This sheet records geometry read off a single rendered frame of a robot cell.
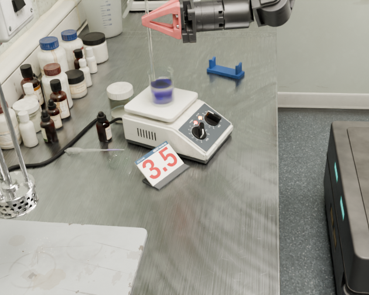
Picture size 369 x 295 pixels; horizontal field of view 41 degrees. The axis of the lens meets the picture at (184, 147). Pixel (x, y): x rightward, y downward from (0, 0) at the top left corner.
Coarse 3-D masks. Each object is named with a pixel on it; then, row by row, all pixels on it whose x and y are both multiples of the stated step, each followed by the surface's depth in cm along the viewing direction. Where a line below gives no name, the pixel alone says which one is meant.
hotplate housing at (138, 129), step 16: (128, 112) 104; (192, 112) 103; (128, 128) 104; (144, 128) 102; (160, 128) 100; (176, 128) 99; (144, 144) 105; (176, 144) 100; (192, 144) 98; (208, 160) 100
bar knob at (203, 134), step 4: (200, 124) 99; (196, 128) 100; (200, 128) 99; (192, 132) 99; (196, 132) 100; (200, 132) 98; (204, 132) 98; (196, 136) 99; (200, 136) 99; (204, 136) 100
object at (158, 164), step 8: (160, 152) 98; (168, 152) 99; (144, 160) 96; (152, 160) 96; (160, 160) 97; (168, 160) 98; (176, 160) 99; (144, 168) 95; (152, 168) 96; (160, 168) 97; (168, 168) 97; (152, 176) 95; (160, 176) 96
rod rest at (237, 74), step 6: (210, 60) 131; (210, 66) 132; (216, 66) 134; (222, 66) 134; (240, 66) 129; (210, 72) 133; (216, 72) 132; (222, 72) 131; (228, 72) 131; (234, 72) 130; (240, 72) 130
